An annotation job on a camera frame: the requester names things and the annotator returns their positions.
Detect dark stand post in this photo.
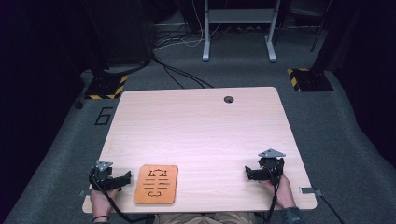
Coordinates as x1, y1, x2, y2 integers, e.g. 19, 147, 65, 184
310, 0, 368, 73

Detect black floor cables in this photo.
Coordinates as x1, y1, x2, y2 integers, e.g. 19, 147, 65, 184
151, 54, 215, 90

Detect person's khaki trousers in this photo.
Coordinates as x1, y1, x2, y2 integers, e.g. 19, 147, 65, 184
153, 212, 258, 224

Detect large dark stand cabinet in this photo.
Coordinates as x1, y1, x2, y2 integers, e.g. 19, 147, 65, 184
81, 0, 154, 75

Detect orange cut-out wooden board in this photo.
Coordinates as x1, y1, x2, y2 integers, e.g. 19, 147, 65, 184
134, 163, 179, 205

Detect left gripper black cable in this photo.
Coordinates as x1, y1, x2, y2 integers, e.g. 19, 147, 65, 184
89, 169, 154, 224

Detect white floor cables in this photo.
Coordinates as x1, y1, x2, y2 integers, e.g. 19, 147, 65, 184
153, 0, 222, 51

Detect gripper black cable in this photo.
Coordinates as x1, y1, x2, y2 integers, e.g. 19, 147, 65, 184
89, 169, 154, 224
255, 167, 279, 224

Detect white metal desk frame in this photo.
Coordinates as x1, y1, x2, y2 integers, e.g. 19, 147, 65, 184
202, 0, 282, 63

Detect person's right hand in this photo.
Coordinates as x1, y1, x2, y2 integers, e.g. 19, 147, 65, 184
259, 174, 297, 210

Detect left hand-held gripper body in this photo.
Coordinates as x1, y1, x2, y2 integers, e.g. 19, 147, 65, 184
89, 160, 123, 191

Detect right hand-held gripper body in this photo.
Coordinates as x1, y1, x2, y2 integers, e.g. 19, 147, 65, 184
257, 148, 287, 183

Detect person's left hand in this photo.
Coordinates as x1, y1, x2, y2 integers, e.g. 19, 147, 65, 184
90, 186, 121, 218

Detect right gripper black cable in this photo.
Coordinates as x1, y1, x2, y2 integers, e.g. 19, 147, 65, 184
255, 167, 279, 224

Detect striped-edge black base plate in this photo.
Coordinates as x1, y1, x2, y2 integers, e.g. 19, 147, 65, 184
84, 74, 129, 101
287, 67, 334, 93

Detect black cable at bracket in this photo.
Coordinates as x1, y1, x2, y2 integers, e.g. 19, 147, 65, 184
320, 193, 346, 224

